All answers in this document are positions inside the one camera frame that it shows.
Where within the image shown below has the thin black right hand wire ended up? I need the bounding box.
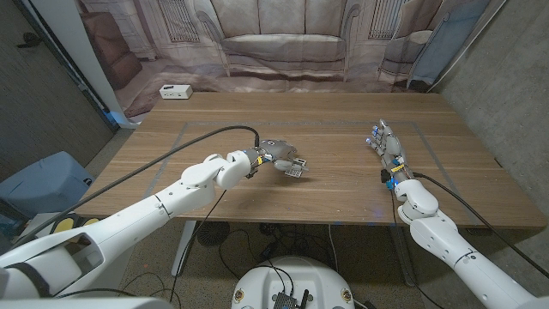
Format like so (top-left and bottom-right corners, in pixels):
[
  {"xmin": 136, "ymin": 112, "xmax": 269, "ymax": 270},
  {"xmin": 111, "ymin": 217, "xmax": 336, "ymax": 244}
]
[{"xmin": 389, "ymin": 189, "xmax": 445, "ymax": 309}]

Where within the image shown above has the black and yellow foot pedal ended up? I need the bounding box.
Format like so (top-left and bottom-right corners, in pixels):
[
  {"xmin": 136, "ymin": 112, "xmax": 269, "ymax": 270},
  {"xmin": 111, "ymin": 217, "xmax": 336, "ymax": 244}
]
[{"xmin": 49, "ymin": 216, "xmax": 102, "ymax": 235}]

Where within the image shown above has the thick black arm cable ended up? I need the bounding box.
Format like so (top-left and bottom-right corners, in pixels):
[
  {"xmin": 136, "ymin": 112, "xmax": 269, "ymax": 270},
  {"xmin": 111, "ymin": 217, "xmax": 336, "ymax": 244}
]
[
  {"xmin": 412, "ymin": 171, "xmax": 549, "ymax": 280},
  {"xmin": 10, "ymin": 124, "xmax": 261, "ymax": 249}
]

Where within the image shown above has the thin black hand wire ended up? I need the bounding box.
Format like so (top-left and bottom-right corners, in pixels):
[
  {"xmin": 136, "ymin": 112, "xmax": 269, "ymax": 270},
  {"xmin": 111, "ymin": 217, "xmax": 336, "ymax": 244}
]
[
  {"xmin": 168, "ymin": 189, "xmax": 227, "ymax": 302},
  {"xmin": 389, "ymin": 189, "xmax": 445, "ymax": 309}
]

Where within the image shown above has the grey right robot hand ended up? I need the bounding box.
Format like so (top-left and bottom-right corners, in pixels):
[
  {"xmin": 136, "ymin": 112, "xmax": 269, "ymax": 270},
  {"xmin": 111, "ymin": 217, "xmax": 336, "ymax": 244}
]
[{"xmin": 365, "ymin": 118, "xmax": 416, "ymax": 191}]

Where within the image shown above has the blue-grey plastic bin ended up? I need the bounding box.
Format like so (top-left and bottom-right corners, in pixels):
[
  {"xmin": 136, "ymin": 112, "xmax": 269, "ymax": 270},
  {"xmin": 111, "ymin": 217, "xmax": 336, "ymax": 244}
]
[{"xmin": 0, "ymin": 150, "xmax": 95, "ymax": 218}]

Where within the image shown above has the white box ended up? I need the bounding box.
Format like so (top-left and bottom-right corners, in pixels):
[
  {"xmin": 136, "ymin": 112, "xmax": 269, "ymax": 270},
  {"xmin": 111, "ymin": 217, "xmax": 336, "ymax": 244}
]
[{"xmin": 159, "ymin": 83, "xmax": 194, "ymax": 100}]

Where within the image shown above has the printed sofa room backdrop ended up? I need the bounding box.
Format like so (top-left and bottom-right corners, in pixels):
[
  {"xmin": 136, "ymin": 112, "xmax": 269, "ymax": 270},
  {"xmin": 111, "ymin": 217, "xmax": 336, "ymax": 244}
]
[{"xmin": 76, "ymin": 0, "xmax": 507, "ymax": 119}]

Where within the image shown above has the white floor cable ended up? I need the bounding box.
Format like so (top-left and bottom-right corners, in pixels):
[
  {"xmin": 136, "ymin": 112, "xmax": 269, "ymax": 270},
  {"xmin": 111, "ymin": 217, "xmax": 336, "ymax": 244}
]
[{"xmin": 328, "ymin": 223, "xmax": 340, "ymax": 274}]

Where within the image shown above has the thin black left hand wire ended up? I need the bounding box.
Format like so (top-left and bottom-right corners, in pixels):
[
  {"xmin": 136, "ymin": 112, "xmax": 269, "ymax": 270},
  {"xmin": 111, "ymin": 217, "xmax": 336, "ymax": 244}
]
[{"xmin": 168, "ymin": 189, "xmax": 227, "ymax": 302}]

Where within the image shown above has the white round robot torso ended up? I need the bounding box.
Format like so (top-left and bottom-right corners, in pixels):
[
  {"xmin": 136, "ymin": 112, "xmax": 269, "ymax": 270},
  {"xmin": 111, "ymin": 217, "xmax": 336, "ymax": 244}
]
[{"xmin": 231, "ymin": 256, "xmax": 356, "ymax": 309}]

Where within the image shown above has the white table leg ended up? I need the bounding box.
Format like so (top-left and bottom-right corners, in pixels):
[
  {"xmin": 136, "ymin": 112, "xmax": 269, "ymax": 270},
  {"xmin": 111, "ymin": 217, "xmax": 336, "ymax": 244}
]
[{"xmin": 171, "ymin": 220, "xmax": 198, "ymax": 277}]

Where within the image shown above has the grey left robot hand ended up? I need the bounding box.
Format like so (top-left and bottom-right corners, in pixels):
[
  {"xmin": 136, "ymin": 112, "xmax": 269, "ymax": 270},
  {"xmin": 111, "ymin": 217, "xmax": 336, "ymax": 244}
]
[{"xmin": 244, "ymin": 138, "xmax": 311, "ymax": 179}]

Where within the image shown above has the grey table leg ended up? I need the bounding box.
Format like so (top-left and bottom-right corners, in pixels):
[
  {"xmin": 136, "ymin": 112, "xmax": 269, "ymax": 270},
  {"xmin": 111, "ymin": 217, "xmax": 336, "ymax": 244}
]
[{"xmin": 388, "ymin": 225, "xmax": 418, "ymax": 288}]

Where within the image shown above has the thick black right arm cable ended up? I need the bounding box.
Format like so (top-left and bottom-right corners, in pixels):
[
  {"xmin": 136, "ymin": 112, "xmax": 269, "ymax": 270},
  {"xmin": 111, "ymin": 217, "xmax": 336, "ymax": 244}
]
[{"xmin": 412, "ymin": 171, "xmax": 549, "ymax": 280}]

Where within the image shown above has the black antenna module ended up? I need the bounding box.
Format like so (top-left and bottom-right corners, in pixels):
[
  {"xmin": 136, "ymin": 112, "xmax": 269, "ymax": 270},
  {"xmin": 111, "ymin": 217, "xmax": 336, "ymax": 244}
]
[{"xmin": 272, "ymin": 289, "xmax": 311, "ymax": 309}]

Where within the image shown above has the white robot chest panel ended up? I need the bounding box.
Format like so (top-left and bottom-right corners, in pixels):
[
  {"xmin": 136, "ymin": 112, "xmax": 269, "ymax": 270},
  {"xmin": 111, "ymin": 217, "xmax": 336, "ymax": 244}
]
[{"xmin": 0, "ymin": 296, "xmax": 175, "ymax": 309}]

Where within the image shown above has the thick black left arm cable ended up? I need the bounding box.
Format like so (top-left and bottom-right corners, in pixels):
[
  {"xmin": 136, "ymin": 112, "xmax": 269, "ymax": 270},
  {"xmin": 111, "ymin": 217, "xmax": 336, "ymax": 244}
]
[{"xmin": 10, "ymin": 124, "xmax": 261, "ymax": 249}]

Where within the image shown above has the black round vent disc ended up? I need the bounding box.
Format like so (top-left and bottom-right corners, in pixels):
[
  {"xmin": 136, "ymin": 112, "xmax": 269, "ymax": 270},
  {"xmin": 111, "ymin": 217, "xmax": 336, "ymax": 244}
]
[{"xmin": 196, "ymin": 221, "xmax": 232, "ymax": 248}]

